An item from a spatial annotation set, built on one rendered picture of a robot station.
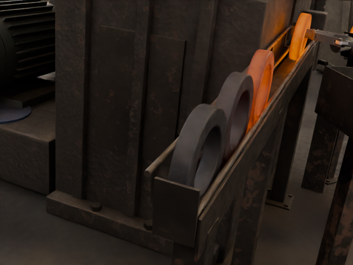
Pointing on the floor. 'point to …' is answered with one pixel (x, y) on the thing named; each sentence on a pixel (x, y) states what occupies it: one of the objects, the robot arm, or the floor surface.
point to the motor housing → (319, 155)
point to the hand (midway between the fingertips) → (302, 32)
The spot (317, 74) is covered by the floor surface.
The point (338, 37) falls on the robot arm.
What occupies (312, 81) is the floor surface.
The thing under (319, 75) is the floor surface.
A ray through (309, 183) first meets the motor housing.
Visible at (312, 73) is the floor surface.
